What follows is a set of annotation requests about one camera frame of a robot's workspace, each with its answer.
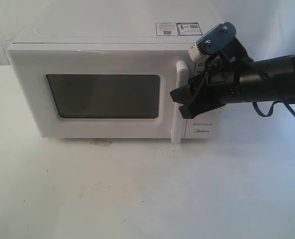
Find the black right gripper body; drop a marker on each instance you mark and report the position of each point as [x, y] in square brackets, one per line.
[215, 86]

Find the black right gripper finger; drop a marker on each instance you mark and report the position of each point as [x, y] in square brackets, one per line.
[185, 94]
[191, 109]

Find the white microwave door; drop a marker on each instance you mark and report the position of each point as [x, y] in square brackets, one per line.
[103, 90]

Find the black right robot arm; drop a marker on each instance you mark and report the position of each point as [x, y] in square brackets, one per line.
[246, 81]

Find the blue warning sticker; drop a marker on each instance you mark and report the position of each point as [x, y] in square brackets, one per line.
[178, 29]

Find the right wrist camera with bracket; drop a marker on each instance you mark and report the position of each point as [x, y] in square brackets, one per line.
[213, 41]

